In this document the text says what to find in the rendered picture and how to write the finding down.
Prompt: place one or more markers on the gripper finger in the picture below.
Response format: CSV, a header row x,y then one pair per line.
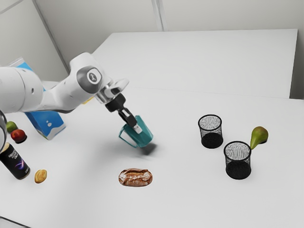
x,y
129,118

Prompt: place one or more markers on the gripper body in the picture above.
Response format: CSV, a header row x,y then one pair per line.
x,y
115,102

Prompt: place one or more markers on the teal faceted mug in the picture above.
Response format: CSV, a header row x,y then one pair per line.
x,y
139,133

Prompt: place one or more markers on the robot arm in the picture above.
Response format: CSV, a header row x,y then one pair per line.
x,y
71,83

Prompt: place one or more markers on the brown bread loaf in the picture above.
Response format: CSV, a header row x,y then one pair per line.
x,y
135,177

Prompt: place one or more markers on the blue and white carton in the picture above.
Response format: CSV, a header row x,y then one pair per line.
x,y
46,123

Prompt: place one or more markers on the black mesh pen holder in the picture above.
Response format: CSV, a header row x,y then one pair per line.
x,y
211,131
237,159

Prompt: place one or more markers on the red apple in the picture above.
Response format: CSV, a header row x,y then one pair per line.
x,y
17,135

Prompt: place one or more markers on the small yellow bread roll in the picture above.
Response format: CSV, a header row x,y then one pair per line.
x,y
40,176

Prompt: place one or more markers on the small green pear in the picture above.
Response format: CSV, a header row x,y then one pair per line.
x,y
10,126

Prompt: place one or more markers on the black drink can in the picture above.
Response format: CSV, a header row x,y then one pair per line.
x,y
16,162

